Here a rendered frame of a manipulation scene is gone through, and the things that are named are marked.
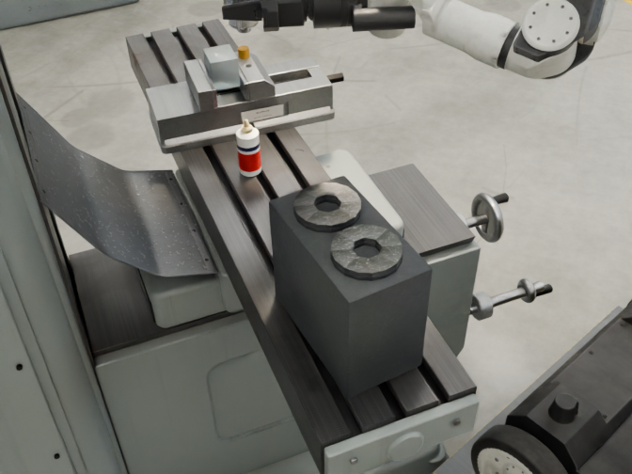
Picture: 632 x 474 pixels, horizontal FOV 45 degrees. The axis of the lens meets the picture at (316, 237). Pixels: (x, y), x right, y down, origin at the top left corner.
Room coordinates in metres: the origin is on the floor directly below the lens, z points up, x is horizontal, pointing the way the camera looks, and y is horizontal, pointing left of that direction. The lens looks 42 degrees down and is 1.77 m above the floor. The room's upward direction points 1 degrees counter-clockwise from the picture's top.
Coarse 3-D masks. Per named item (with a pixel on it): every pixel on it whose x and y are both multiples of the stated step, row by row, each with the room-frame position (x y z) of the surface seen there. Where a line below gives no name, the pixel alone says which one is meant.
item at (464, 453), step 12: (612, 312) 1.24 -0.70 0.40; (600, 324) 1.20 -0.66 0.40; (588, 336) 1.17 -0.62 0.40; (576, 348) 1.13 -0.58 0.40; (564, 360) 1.10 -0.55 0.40; (552, 372) 1.06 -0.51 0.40; (540, 384) 1.03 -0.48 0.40; (528, 396) 1.00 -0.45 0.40; (504, 408) 0.97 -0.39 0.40; (492, 420) 0.94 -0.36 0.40; (504, 420) 0.94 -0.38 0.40; (480, 432) 0.92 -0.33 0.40; (468, 444) 0.89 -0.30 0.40; (456, 456) 0.86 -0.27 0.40; (468, 456) 0.86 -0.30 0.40; (444, 468) 0.83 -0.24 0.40; (456, 468) 0.83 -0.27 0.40; (468, 468) 0.83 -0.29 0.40
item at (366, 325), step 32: (320, 192) 0.81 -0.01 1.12; (352, 192) 0.81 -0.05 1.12; (288, 224) 0.77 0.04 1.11; (320, 224) 0.75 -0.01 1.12; (352, 224) 0.76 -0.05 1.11; (384, 224) 0.76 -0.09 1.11; (288, 256) 0.77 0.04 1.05; (320, 256) 0.70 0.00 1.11; (352, 256) 0.69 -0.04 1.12; (384, 256) 0.69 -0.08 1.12; (416, 256) 0.70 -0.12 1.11; (288, 288) 0.77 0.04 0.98; (320, 288) 0.68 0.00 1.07; (352, 288) 0.65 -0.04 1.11; (384, 288) 0.65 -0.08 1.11; (416, 288) 0.67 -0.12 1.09; (320, 320) 0.69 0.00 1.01; (352, 320) 0.62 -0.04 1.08; (384, 320) 0.64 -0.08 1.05; (416, 320) 0.67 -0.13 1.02; (320, 352) 0.69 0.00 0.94; (352, 352) 0.62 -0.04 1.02; (384, 352) 0.65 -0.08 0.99; (416, 352) 0.67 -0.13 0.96; (352, 384) 0.62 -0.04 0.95
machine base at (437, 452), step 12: (300, 456) 1.00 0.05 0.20; (420, 456) 0.99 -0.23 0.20; (432, 456) 1.00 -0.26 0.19; (444, 456) 1.00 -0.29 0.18; (264, 468) 0.97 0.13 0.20; (276, 468) 0.97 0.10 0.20; (288, 468) 0.97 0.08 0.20; (300, 468) 0.97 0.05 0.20; (312, 468) 0.96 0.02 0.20; (384, 468) 0.96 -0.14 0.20; (396, 468) 0.96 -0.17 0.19; (408, 468) 0.97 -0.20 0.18; (420, 468) 0.98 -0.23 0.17; (432, 468) 0.98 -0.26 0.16
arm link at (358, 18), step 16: (352, 0) 1.11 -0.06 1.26; (368, 0) 1.12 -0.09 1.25; (384, 0) 1.12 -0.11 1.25; (400, 0) 1.12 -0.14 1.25; (352, 16) 1.11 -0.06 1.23; (368, 16) 1.09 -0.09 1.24; (384, 16) 1.09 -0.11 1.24; (400, 16) 1.09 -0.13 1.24; (384, 32) 1.14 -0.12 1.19; (400, 32) 1.14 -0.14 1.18
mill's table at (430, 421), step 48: (144, 48) 1.61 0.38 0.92; (192, 48) 1.60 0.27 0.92; (288, 144) 1.22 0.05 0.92; (192, 192) 1.15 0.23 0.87; (240, 192) 1.07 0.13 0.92; (288, 192) 1.07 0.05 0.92; (240, 240) 0.94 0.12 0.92; (240, 288) 0.87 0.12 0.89; (288, 336) 0.74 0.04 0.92; (432, 336) 0.73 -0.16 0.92; (288, 384) 0.67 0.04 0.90; (336, 384) 0.67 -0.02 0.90; (384, 384) 0.66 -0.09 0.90; (432, 384) 0.66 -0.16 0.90; (336, 432) 0.57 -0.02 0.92; (384, 432) 0.58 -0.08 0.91; (432, 432) 0.60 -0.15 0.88
